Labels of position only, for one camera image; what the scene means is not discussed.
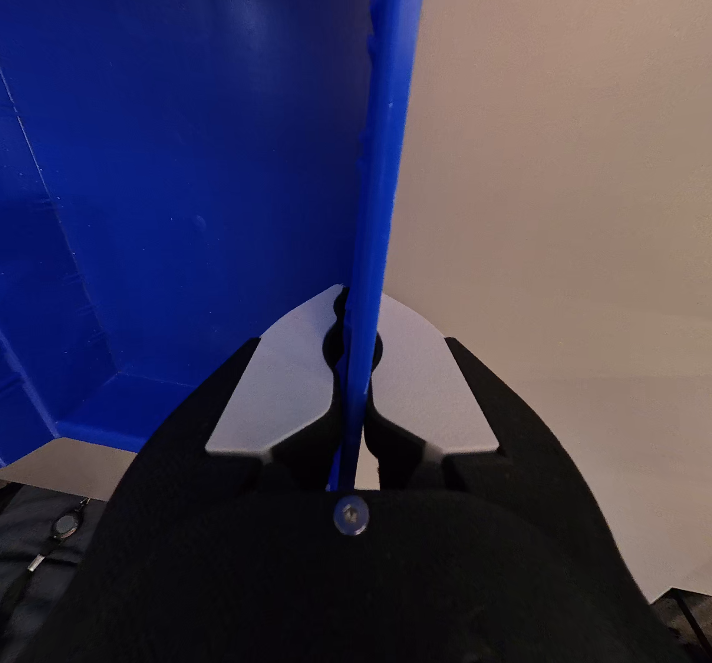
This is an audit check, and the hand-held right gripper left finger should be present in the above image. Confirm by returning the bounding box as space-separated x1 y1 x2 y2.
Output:
205 284 350 490

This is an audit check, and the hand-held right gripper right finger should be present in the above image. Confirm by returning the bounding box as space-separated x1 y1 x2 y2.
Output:
363 292 500 490

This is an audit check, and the blue plastic box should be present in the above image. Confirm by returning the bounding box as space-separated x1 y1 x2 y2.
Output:
0 0 430 493

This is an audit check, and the black badge reel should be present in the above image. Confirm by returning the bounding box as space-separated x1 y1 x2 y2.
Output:
0 499 92 619

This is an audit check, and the person's dark clothing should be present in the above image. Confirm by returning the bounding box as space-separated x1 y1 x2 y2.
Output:
0 482 109 663

